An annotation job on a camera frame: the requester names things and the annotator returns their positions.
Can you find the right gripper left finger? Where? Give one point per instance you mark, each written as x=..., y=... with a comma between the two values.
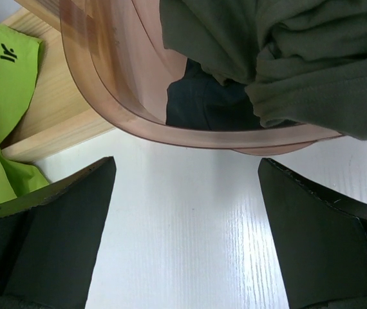
x=49, y=239

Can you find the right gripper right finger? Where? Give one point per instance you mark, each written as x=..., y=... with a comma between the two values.
x=320, y=236

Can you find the olive green shorts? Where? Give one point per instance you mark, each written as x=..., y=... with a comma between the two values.
x=302, y=61

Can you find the lime green shorts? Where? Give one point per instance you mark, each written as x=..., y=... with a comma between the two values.
x=20, y=58

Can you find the navy blue shorts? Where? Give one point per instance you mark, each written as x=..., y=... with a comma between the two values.
x=198, y=101

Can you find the wooden clothes rack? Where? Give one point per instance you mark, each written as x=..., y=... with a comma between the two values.
x=58, y=116

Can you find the pink plastic basket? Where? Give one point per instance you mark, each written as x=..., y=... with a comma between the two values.
x=117, y=59

